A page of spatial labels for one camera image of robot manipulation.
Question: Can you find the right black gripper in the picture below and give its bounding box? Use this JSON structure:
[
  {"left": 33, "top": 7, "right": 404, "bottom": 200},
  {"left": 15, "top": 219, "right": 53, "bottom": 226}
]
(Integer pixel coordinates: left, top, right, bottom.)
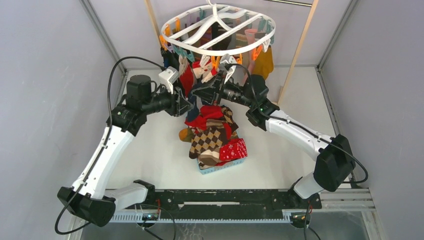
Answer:
[{"left": 191, "top": 70, "right": 254, "bottom": 109}]

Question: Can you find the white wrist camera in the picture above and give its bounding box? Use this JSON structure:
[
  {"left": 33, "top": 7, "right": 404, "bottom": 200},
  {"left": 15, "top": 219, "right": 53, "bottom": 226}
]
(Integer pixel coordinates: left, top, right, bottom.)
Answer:
[
  {"left": 219, "top": 54, "right": 238, "bottom": 84},
  {"left": 158, "top": 66, "right": 180, "bottom": 95}
]

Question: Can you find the orange sock toe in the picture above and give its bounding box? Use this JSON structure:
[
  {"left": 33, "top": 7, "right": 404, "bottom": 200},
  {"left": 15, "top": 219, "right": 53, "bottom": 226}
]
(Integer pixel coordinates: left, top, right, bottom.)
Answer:
[{"left": 178, "top": 127, "right": 194, "bottom": 143}]

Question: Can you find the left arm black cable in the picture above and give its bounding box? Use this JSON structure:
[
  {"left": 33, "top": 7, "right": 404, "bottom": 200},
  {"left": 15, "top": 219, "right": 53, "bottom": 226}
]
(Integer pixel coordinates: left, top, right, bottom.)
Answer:
[{"left": 54, "top": 56, "right": 167, "bottom": 236}]

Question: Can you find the orange clothes clip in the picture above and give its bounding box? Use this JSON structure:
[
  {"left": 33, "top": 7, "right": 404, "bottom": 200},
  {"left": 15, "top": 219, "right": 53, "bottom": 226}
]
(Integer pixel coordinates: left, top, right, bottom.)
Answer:
[{"left": 210, "top": 56, "right": 221, "bottom": 70}]

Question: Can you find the white round clip hanger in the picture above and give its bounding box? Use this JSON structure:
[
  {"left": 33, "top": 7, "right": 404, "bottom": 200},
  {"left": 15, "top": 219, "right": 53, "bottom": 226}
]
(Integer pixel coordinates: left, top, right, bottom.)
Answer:
[{"left": 159, "top": 1, "right": 276, "bottom": 60}]

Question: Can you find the white red hanging sock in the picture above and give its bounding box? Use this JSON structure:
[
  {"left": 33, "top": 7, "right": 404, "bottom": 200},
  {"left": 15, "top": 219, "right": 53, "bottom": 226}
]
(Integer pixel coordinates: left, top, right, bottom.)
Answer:
[{"left": 178, "top": 55, "right": 195, "bottom": 98}]

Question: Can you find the brown argyle sock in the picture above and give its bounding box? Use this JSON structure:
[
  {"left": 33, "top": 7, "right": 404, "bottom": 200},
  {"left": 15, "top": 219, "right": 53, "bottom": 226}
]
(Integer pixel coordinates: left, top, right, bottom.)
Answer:
[{"left": 188, "top": 127, "right": 228, "bottom": 159}]

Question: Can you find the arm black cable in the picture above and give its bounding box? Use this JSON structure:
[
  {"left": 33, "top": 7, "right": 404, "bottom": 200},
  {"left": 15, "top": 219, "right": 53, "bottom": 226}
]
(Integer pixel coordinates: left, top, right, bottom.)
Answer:
[
  {"left": 228, "top": 62, "right": 369, "bottom": 185},
  {"left": 54, "top": 56, "right": 167, "bottom": 236}
]

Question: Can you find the light blue plastic basket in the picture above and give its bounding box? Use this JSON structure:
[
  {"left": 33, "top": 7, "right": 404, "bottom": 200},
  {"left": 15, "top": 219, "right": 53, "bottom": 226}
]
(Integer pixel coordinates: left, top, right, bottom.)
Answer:
[{"left": 198, "top": 158, "right": 246, "bottom": 175}]

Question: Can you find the navy santa sock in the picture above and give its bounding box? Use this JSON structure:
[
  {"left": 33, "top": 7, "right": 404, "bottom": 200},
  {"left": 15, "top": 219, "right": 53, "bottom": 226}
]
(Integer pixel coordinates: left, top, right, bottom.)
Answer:
[{"left": 186, "top": 56, "right": 216, "bottom": 123}]

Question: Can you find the mustard yellow hanging sock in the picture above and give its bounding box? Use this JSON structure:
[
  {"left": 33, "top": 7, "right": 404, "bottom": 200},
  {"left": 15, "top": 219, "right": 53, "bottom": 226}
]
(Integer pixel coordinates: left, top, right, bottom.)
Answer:
[{"left": 251, "top": 47, "right": 274, "bottom": 80}]

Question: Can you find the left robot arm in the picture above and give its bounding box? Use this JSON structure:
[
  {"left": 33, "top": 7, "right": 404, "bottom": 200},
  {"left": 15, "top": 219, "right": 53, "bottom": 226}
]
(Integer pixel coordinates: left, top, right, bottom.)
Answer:
[{"left": 57, "top": 69, "right": 193, "bottom": 227}]

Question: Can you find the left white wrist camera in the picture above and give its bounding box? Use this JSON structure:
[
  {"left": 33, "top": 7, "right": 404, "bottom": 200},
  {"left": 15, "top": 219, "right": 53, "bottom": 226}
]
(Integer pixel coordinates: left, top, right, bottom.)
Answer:
[{"left": 158, "top": 66, "right": 180, "bottom": 95}]

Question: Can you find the wooden hanger rack frame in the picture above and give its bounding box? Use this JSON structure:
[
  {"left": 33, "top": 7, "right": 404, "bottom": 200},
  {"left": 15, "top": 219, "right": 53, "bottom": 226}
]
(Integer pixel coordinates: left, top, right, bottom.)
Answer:
[{"left": 144, "top": 0, "right": 320, "bottom": 106}]

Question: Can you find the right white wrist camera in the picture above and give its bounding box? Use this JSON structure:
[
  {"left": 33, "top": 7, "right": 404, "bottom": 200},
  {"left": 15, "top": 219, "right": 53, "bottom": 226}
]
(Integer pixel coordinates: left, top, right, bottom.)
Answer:
[{"left": 219, "top": 54, "right": 238, "bottom": 84}]

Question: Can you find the white slotted cable duct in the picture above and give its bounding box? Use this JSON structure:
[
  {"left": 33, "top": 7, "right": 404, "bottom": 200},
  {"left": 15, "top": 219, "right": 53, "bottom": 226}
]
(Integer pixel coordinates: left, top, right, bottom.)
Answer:
[{"left": 109, "top": 211, "right": 293, "bottom": 224}]

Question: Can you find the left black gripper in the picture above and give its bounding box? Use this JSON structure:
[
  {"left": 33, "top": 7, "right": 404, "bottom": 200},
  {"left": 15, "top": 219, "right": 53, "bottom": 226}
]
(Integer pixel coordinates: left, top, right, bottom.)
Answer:
[{"left": 142, "top": 81, "right": 194, "bottom": 117}]

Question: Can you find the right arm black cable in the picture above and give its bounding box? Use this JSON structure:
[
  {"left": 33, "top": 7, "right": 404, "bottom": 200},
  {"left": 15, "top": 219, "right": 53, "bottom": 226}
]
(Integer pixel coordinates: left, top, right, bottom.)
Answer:
[{"left": 228, "top": 62, "right": 369, "bottom": 185}]

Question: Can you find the brown striped sock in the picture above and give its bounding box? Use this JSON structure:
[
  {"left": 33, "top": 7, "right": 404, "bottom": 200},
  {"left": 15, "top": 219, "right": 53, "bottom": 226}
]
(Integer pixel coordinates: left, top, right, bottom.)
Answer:
[{"left": 197, "top": 148, "right": 221, "bottom": 170}]

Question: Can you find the red sock in basket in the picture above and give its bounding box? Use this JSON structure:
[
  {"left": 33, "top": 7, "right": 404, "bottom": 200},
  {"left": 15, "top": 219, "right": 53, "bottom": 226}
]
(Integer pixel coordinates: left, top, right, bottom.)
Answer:
[{"left": 184, "top": 105, "right": 224, "bottom": 131}]

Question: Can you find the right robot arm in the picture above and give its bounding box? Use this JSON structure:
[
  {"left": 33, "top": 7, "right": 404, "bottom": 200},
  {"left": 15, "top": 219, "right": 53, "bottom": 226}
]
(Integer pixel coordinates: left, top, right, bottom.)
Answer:
[{"left": 192, "top": 74, "right": 356, "bottom": 208}]

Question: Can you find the red snowflake sock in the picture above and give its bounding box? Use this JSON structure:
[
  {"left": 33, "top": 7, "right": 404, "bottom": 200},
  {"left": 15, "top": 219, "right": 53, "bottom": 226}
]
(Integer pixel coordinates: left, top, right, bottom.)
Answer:
[{"left": 219, "top": 138, "right": 248, "bottom": 162}]

